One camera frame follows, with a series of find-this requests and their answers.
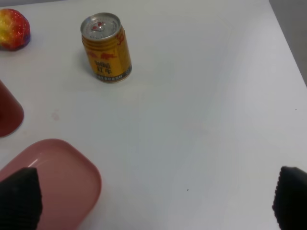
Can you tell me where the red herbal tea can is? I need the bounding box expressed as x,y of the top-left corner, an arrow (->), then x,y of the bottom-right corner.
0,81 -> 24,138

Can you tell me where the gold energy drink can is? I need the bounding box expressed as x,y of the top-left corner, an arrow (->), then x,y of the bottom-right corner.
80,12 -> 132,83

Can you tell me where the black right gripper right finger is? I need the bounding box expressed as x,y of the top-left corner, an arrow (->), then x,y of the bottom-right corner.
272,166 -> 307,230

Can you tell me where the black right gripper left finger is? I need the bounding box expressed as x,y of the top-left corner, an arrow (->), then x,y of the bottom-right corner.
0,167 -> 43,230

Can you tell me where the red yellow dimpled ball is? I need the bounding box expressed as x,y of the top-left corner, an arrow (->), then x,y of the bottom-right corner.
0,9 -> 31,51

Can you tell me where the pink plastic plate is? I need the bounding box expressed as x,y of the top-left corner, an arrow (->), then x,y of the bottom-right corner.
0,139 -> 102,230

